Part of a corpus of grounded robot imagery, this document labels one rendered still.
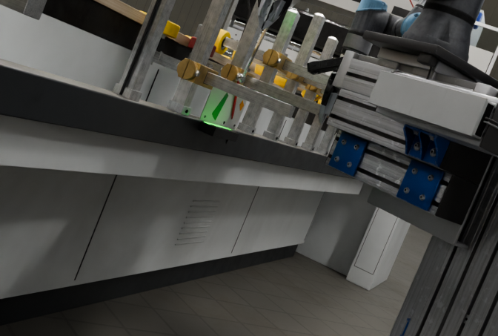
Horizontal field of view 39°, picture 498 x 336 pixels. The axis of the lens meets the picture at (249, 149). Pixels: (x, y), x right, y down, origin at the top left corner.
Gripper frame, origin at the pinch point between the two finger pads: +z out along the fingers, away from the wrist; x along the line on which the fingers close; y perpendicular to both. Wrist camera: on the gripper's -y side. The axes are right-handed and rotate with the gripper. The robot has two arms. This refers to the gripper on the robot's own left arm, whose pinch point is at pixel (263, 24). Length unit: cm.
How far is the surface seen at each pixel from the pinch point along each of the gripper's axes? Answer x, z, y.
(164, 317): 4, 98, -55
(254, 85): 3.5, 14.8, -16.2
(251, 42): -1.8, 4.2, -13.5
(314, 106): 21.1, 14.0, -9.7
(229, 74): -4.1, 14.8, -11.5
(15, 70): -31, 31, 72
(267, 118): 11, 22, -113
